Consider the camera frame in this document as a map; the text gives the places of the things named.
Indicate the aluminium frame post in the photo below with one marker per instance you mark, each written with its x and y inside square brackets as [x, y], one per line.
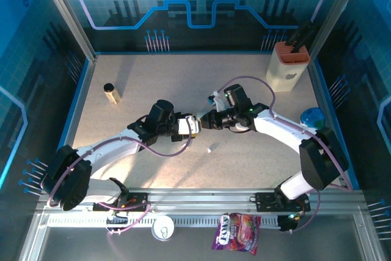
[336, 13]
[67, 13]

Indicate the yogurt cup blue lid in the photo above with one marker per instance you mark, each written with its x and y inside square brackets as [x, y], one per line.
[311, 117]

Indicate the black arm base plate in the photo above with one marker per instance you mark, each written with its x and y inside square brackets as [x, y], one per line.
[140, 197]
[264, 201]

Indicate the cream knife block orange top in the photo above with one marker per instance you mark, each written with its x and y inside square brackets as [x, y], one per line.
[284, 71]

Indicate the purple candy bag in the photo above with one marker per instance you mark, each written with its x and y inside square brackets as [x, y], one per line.
[238, 233]

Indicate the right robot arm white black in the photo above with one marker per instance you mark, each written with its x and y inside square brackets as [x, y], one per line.
[275, 126]

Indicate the amber bottle black cap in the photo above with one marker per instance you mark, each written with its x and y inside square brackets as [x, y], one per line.
[111, 94]

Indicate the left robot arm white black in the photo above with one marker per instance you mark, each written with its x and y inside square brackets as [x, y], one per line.
[113, 151]

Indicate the black control box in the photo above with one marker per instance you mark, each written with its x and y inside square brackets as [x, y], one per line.
[287, 224]

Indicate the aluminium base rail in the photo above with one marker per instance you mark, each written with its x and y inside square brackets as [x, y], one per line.
[198, 200]

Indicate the aluminium table side rail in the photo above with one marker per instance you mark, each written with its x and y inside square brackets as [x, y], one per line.
[76, 120]
[318, 90]

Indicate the white pull-tab can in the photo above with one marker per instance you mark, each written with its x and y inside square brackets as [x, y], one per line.
[163, 227]

